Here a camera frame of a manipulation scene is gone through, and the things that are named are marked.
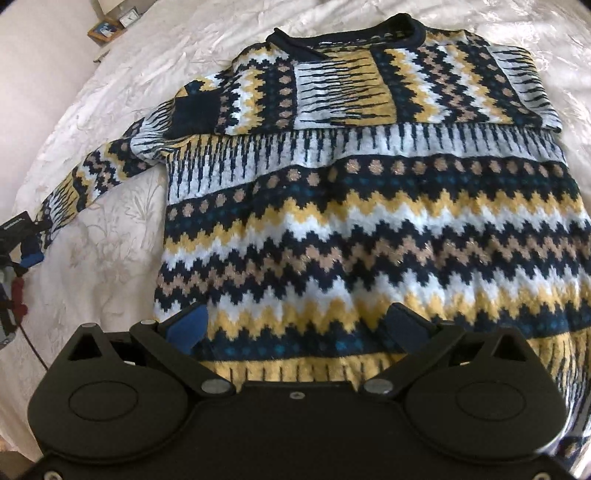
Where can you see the person's left hand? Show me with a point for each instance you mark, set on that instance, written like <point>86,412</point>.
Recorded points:
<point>18,295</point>

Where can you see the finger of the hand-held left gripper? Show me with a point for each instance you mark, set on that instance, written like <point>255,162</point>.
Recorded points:
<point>17,223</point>
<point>31,259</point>

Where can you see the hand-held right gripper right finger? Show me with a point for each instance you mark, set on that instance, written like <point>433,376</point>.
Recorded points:
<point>405,324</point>

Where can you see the navy yellow white patterned sweater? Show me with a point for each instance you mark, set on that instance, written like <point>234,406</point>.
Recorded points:
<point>369,207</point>

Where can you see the small table clock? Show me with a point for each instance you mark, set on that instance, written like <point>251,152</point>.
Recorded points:
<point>128,17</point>

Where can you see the wooden picture frame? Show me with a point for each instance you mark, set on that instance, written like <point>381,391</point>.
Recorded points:
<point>104,30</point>

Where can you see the white embossed bedspread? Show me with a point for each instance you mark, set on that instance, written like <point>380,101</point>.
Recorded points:
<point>115,115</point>

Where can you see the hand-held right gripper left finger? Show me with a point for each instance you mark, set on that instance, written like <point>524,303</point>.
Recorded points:
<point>190,328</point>

